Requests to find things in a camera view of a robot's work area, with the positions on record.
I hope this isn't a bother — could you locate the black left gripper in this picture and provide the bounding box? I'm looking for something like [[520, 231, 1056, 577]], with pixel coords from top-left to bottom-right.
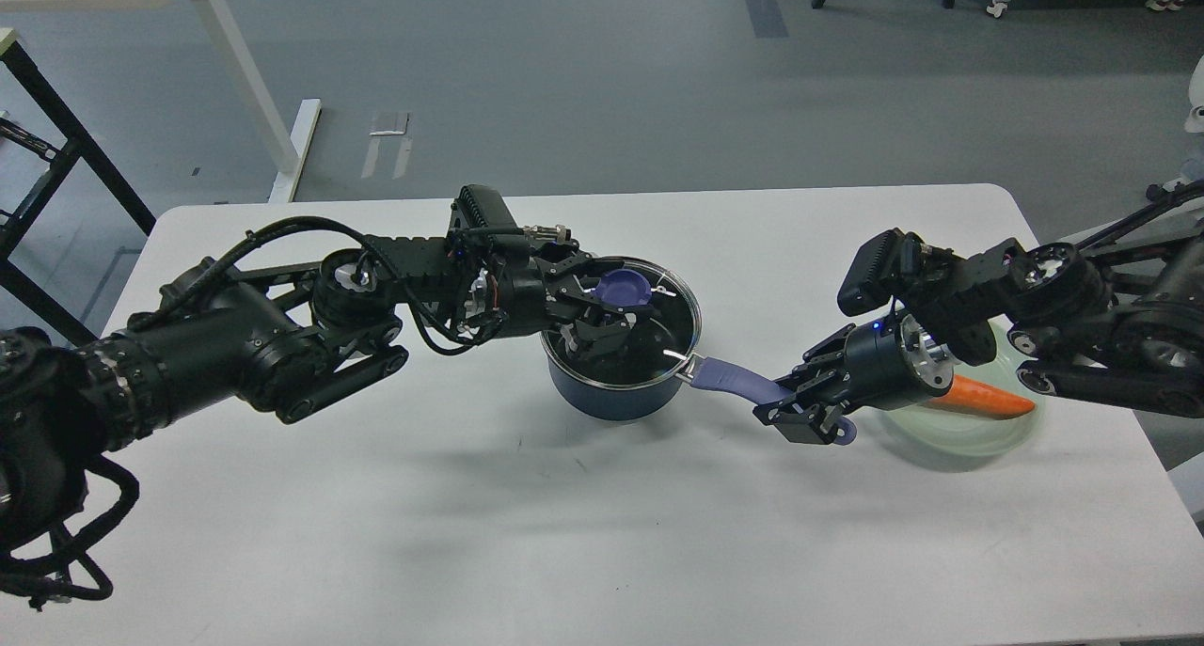
[[449, 223, 659, 362]]

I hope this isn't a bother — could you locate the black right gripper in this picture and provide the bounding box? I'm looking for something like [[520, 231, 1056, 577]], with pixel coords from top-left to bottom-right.
[[753, 313, 955, 445]]

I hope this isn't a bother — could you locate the glass pot lid purple knob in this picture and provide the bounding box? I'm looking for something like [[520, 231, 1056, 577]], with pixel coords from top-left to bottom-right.
[[548, 257, 704, 389]]

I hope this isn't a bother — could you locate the dark blue saucepan purple handle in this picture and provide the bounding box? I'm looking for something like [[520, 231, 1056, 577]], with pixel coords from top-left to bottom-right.
[[541, 257, 858, 448]]

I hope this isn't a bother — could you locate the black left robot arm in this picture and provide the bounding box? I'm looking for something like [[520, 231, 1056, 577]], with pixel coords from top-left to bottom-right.
[[1, 186, 661, 610]]

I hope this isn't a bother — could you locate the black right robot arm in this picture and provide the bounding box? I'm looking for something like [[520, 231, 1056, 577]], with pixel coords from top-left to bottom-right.
[[753, 180, 1203, 445]]

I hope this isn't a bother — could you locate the pale green glass plate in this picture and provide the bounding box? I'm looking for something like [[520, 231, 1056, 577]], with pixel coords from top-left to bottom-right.
[[880, 320, 1044, 460]]

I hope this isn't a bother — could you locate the orange toy carrot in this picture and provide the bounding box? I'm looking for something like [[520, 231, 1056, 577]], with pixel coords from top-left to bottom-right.
[[922, 374, 1037, 420]]

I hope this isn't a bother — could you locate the white office chair base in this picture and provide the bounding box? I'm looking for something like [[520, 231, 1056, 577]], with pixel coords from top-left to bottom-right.
[[1145, 57, 1203, 201]]

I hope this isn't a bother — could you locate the black metal rack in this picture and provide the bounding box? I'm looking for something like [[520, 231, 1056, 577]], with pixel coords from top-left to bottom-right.
[[1, 28, 157, 345]]

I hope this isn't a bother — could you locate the white table frame leg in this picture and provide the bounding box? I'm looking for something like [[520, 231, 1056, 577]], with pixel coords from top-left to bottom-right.
[[2, 0, 323, 212]]

